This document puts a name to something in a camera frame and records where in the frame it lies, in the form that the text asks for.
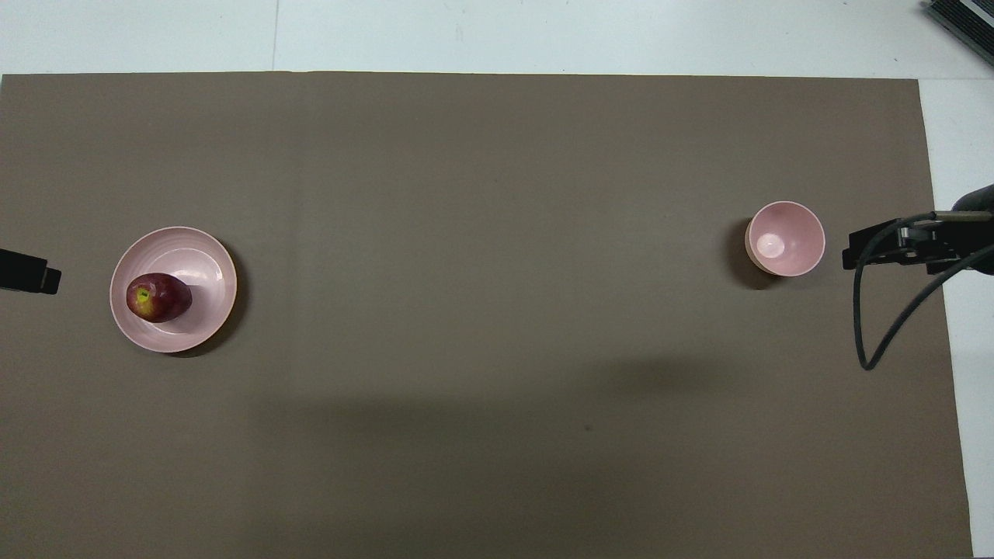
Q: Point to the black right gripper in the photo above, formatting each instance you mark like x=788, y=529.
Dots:
x=928, y=244

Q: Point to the dark ribbed device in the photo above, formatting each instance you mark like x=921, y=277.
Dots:
x=963, y=17

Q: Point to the brown table mat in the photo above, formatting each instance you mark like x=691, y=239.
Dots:
x=497, y=326

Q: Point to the red apple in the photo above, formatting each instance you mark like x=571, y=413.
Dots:
x=159, y=297

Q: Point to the pink plate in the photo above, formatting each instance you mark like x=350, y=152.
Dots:
x=198, y=268

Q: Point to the pink bowl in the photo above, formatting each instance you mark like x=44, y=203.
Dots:
x=786, y=241

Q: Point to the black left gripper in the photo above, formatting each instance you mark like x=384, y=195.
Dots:
x=22, y=270

